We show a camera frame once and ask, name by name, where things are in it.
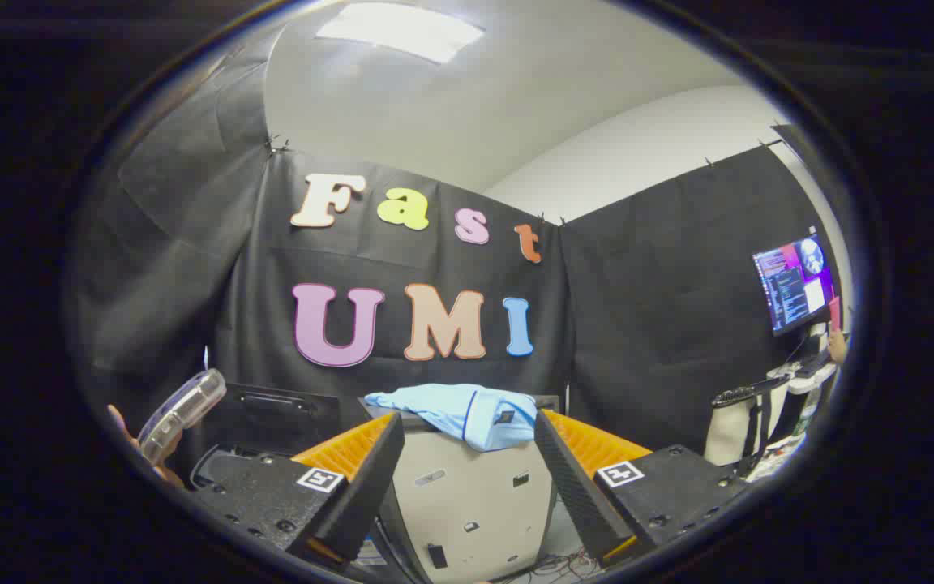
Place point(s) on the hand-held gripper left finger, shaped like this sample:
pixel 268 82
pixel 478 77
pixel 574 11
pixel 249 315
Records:
pixel 370 478

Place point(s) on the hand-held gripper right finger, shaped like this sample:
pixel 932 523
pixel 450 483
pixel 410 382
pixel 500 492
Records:
pixel 568 478

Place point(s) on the dark transparent washing machine lid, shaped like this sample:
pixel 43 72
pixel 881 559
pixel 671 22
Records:
pixel 272 418

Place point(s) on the light blue shirt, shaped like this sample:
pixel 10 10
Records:
pixel 467 414

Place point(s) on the gray and white cabinet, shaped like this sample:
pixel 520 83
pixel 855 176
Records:
pixel 467 495

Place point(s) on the black backdrop cloth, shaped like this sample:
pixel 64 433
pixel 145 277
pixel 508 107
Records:
pixel 434 268

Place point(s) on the computer monitor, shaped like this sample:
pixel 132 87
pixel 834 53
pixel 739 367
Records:
pixel 791 284

